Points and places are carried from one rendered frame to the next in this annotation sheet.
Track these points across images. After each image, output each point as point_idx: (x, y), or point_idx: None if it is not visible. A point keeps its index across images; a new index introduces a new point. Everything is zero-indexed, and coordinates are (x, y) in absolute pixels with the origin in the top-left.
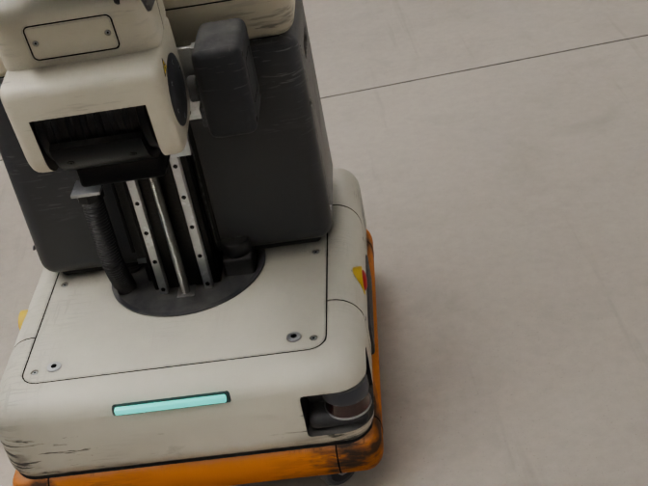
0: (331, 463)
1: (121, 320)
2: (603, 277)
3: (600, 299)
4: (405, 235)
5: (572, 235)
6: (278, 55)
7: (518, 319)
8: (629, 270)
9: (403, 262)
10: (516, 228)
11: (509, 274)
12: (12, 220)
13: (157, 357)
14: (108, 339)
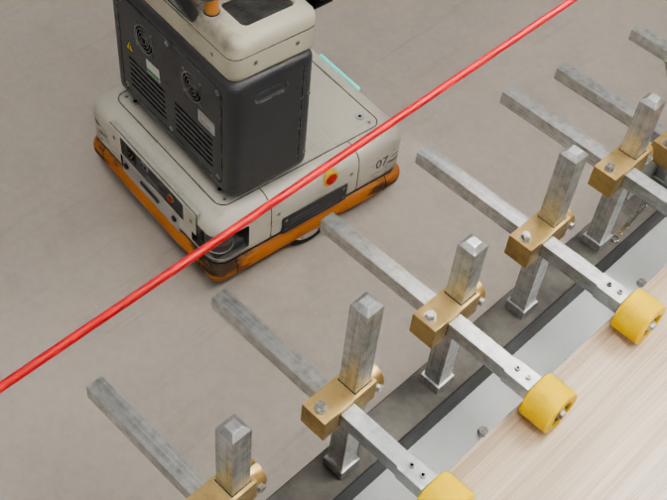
0: None
1: (308, 111)
2: (56, 60)
3: (78, 55)
4: (50, 163)
5: (16, 84)
6: None
7: (114, 79)
8: (45, 52)
9: (82, 151)
10: (18, 112)
11: (71, 97)
12: (146, 461)
13: (322, 80)
14: (326, 107)
